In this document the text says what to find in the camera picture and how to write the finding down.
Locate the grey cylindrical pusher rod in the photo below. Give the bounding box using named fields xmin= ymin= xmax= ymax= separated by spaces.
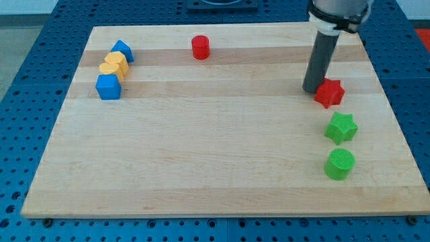
xmin=302 ymin=32 xmax=339 ymax=93

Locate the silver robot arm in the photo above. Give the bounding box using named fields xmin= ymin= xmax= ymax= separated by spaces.
xmin=302 ymin=0 xmax=373 ymax=93

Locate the red star block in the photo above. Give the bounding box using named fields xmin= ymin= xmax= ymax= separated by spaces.
xmin=314 ymin=78 xmax=345 ymax=109

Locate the green star block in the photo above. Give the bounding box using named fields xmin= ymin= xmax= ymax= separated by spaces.
xmin=324 ymin=112 xmax=359 ymax=145

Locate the green cylinder block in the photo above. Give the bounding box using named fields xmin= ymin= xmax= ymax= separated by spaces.
xmin=324 ymin=149 xmax=355 ymax=181

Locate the red cylinder block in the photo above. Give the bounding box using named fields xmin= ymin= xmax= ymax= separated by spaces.
xmin=191 ymin=35 xmax=210 ymax=60

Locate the wooden board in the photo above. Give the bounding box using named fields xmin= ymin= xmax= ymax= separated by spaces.
xmin=21 ymin=22 xmax=429 ymax=219

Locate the blue triangle block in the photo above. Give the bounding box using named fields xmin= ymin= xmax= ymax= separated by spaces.
xmin=111 ymin=40 xmax=134 ymax=63

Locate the yellow hexagon block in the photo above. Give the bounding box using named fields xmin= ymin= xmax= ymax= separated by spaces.
xmin=104 ymin=51 xmax=130 ymax=75

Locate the yellow heart block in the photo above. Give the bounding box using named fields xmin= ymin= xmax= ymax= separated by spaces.
xmin=99 ymin=63 xmax=124 ymax=83

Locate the blue cube block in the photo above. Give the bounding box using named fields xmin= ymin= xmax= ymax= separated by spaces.
xmin=95 ymin=74 xmax=122 ymax=100

